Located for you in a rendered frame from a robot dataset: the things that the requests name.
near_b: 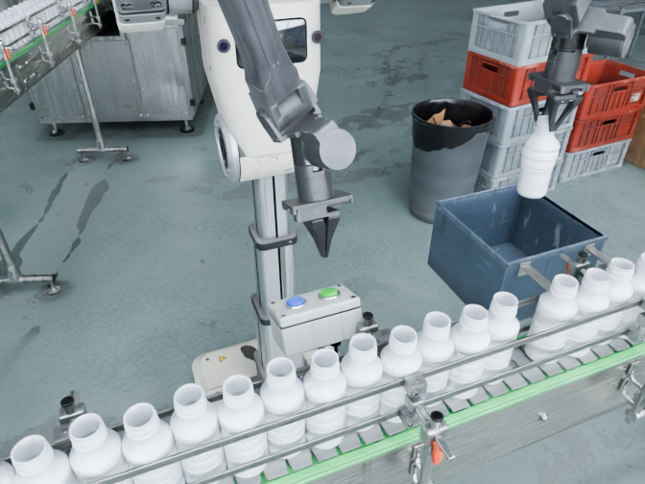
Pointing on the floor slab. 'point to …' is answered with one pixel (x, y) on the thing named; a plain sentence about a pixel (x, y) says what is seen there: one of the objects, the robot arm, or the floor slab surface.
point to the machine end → (127, 77)
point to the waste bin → (445, 152)
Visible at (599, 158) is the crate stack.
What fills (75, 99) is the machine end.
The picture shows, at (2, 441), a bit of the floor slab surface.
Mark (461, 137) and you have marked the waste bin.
